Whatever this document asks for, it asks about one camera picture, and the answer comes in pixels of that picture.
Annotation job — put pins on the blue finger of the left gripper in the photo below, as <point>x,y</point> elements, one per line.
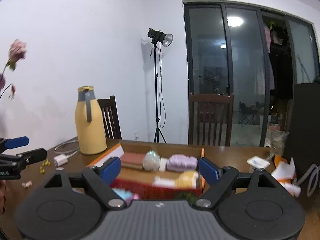
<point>33,156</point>
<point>16,142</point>

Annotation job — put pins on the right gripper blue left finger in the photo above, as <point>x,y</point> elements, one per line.
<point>110,170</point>

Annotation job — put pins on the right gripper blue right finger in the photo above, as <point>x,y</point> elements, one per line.
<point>210,171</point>

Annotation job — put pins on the white yellow plush alpaca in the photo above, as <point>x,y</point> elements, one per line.
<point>186,180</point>

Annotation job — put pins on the pink yellow sponge block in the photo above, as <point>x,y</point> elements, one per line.
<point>132,160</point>

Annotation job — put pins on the light blue fluffy plush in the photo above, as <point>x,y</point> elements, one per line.
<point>121,192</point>

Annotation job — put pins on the lilac fluffy plush slipper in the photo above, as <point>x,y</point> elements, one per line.
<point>181,163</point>

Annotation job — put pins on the iridescent plastic bag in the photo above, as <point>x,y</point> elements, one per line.
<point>151,161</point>

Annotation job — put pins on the purple satin scrunchie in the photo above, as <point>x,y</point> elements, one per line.
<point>130,197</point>

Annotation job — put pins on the person's left hand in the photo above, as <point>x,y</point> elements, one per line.
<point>2,195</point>

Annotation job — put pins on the white power adapter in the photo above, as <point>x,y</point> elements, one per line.
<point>60,160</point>

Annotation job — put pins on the red cardboard box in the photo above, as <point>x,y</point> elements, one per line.
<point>148,184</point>

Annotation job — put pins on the white yogurt cup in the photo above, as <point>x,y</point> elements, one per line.
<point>257,162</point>

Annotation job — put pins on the yellow thermos jug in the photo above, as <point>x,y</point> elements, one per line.
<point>89,122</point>

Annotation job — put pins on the dark wooden chair left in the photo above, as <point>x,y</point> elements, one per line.
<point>110,117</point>

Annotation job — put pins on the dark wooden chair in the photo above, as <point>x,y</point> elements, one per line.
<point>210,119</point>
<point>110,117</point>

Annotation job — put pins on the dark wooden chair right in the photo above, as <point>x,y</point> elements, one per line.
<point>210,119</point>

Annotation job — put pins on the orange white toy plane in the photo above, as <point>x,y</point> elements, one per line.
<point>284,174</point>

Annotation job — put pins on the pink artificial flowers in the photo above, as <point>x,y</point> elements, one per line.
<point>17,52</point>

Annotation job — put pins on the black monitor back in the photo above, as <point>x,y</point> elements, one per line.
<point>302,144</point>

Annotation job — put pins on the studio light on stand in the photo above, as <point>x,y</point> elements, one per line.
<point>159,39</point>

